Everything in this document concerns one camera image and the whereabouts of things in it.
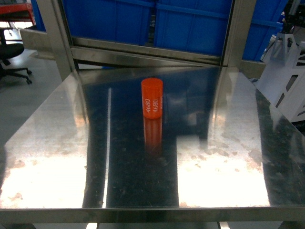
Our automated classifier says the orange cylindrical capacitor 4680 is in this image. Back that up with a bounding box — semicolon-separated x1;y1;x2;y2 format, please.
141;78;163;119

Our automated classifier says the right blue plastic bin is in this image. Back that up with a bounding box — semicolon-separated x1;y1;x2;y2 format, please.
154;0;232;56

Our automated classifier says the blue plastic bin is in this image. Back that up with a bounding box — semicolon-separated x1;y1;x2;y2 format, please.
62;0;154;45
154;0;232;56

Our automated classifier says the red metal table frame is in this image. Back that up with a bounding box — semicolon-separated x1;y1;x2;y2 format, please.
0;3;36;25

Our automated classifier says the left blue plastic bin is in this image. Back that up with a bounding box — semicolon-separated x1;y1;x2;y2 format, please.
62;0;154;45

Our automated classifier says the black office chair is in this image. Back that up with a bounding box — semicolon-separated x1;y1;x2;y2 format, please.
0;27;32;84

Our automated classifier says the stainless steel shelf frame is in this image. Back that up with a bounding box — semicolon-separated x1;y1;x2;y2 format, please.
20;0;265;79

